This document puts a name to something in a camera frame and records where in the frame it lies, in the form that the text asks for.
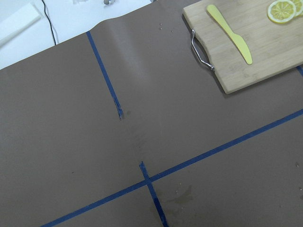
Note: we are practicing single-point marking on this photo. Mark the white foam strip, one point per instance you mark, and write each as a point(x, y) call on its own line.
point(19, 21)

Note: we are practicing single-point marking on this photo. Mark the yellow plastic knife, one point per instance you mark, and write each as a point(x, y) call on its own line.
point(238, 41)

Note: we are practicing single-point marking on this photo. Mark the bamboo cutting board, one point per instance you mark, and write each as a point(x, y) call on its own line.
point(274, 47)

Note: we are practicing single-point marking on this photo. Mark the lemon slice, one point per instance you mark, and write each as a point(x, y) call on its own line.
point(298, 6)
point(281, 11)

